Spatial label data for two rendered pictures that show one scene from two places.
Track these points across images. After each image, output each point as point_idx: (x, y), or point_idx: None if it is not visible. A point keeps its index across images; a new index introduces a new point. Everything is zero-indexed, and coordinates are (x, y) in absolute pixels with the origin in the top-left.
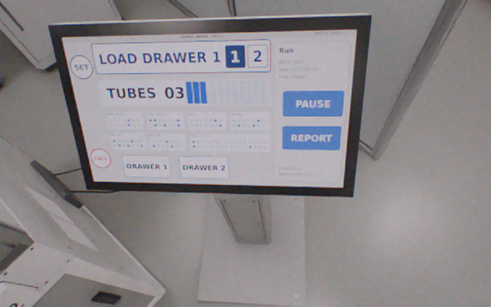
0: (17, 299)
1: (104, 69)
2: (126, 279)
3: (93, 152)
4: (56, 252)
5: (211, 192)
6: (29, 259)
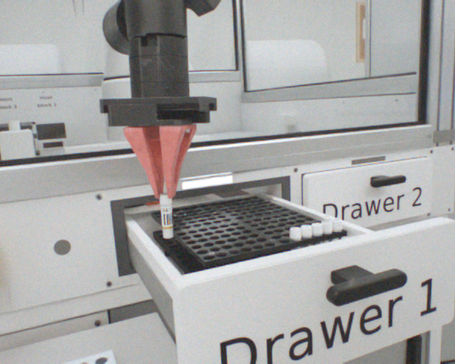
0: (424, 187)
1: None
2: (437, 353)
3: None
4: (453, 182)
5: None
6: (444, 159)
